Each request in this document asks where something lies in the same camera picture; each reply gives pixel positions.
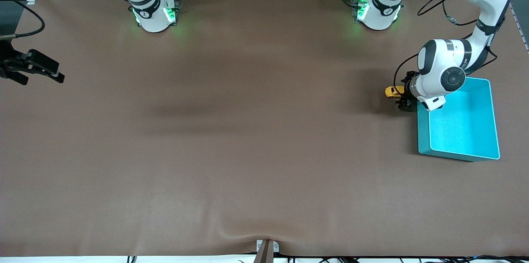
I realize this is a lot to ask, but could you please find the teal plastic bin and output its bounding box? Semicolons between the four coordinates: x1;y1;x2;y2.
417;77;501;161

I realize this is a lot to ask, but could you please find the brown table mat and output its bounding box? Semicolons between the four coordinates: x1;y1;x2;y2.
0;0;529;257

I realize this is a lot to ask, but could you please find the metal table clamp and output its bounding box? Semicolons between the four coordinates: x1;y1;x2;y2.
256;239;279;263

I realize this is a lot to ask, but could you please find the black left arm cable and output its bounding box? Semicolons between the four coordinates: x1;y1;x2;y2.
393;0;498;90

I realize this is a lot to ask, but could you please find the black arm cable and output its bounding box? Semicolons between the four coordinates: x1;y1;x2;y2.
393;0;498;90
0;0;45;39

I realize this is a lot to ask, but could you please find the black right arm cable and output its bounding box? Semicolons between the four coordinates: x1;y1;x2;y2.
0;0;45;39

